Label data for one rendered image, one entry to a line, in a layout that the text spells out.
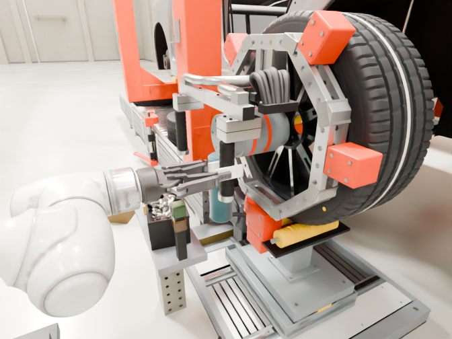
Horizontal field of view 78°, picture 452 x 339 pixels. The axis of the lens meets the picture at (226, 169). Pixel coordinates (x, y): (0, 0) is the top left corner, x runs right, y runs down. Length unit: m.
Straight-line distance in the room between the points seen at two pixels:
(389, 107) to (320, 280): 0.77
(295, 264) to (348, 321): 0.31
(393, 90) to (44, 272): 0.74
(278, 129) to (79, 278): 0.63
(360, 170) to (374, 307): 0.91
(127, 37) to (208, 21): 1.93
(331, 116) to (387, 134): 0.14
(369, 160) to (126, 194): 0.49
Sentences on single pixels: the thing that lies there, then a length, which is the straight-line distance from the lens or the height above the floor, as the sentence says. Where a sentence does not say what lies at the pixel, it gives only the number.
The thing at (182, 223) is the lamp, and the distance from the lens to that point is 0.88.
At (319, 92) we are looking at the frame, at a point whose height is 1.00.
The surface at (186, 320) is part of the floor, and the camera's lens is 1.40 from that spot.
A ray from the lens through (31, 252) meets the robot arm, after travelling 0.43.
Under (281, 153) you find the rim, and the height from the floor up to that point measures 0.74.
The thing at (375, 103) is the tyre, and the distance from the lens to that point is 0.71.
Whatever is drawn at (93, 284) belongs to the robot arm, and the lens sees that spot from 0.41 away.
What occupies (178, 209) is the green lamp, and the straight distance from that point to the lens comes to 0.85.
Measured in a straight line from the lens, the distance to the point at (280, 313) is 1.24.
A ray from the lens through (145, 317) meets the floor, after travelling 1.44.
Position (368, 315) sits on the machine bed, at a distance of 1.43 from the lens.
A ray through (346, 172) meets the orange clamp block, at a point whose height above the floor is 0.85.
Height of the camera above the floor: 1.10
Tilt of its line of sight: 24 degrees down
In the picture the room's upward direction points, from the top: straight up
